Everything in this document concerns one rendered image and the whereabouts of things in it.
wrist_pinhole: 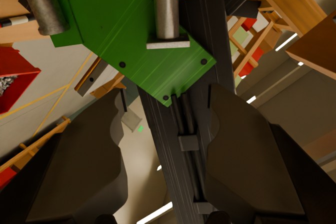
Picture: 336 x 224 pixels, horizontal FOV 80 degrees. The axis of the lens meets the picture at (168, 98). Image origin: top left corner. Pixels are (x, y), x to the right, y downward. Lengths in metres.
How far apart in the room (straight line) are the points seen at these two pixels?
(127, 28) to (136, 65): 0.06
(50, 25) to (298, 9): 1.00
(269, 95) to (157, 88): 7.52
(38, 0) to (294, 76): 7.67
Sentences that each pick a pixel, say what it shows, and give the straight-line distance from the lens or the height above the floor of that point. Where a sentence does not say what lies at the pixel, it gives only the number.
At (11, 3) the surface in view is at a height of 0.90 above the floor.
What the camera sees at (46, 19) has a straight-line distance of 0.30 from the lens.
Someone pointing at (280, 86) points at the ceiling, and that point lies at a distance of 7.78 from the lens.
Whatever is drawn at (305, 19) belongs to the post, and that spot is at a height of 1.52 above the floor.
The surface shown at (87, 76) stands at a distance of 0.50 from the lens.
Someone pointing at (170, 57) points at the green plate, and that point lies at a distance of 0.31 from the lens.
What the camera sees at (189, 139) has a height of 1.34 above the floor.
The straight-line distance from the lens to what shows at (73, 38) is 0.33.
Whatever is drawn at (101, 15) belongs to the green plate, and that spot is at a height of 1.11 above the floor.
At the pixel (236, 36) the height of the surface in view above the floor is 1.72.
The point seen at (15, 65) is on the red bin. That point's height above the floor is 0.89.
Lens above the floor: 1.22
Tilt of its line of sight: 7 degrees up
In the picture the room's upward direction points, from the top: 134 degrees clockwise
